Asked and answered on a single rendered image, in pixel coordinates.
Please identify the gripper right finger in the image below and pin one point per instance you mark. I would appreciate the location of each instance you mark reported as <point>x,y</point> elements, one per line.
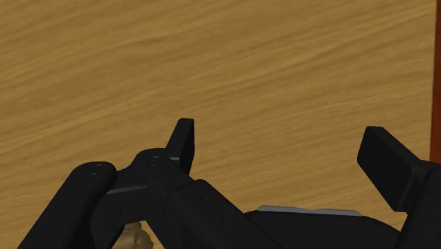
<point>386,158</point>

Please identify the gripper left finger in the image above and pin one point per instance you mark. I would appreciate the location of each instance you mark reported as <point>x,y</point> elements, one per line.
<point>162,193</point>

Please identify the beige lumpy object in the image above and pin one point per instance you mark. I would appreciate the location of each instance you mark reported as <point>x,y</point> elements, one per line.
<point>133,238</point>

